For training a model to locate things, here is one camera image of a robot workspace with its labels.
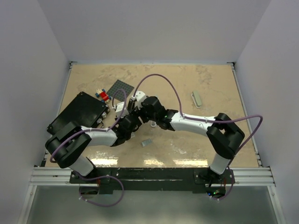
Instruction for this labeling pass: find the grey lego baseplate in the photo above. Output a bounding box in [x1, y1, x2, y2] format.
[107, 79, 135, 103]

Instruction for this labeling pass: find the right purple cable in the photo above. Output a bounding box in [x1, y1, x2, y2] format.
[133, 74, 264, 201]

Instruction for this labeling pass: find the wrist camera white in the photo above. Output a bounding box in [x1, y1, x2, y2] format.
[113, 102, 129, 118]
[130, 91, 147, 107]

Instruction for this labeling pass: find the black flat case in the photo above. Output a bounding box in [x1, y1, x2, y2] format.
[47, 91, 110, 135]

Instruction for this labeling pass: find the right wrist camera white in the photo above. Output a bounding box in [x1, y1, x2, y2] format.
[130, 91, 147, 107]

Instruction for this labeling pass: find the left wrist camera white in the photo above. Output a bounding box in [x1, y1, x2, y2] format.
[113, 102, 129, 118]

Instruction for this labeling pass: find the light green stapler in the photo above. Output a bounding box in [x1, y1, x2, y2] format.
[191, 91, 202, 108]

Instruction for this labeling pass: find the staple box tray with staples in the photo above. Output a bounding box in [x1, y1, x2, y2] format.
[141, 139, 153, 147]

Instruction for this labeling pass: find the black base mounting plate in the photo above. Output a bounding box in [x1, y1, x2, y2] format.
[70, 168, 235, 196]

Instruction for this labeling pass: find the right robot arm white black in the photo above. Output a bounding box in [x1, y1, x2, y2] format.
[128, 95, 245, 183]

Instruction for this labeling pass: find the light blue stapler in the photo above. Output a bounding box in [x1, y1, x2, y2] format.
[150, 121, 157, 127]

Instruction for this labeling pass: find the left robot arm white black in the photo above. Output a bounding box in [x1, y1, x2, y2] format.
[45, 115, 142, 183]

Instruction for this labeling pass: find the red blue lego car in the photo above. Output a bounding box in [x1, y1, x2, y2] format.
[95, 89, 112, 103]

